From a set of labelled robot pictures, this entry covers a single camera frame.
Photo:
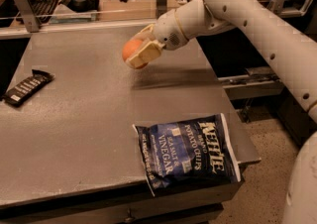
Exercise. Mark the grey drawer rail shelf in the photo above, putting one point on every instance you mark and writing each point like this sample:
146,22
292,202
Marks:
254,82

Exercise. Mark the left metal bracket post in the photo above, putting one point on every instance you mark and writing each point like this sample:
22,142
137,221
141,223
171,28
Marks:
27,13

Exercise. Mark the black headphones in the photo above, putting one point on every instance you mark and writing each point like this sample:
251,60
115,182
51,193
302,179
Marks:
80,6

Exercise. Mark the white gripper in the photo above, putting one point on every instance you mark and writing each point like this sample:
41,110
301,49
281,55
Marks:
167,32

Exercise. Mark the black snack bar wrapper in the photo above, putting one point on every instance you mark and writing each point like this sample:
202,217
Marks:
22,91

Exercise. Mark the black keyboard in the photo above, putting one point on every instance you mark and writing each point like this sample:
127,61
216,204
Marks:
43,9

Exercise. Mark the orange fruit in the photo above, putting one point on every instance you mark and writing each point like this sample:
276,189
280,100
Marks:
129,54

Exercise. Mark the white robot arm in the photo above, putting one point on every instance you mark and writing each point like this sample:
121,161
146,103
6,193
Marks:
288,52

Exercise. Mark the blue Kettle chip bag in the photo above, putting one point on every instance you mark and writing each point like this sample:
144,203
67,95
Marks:
188,151

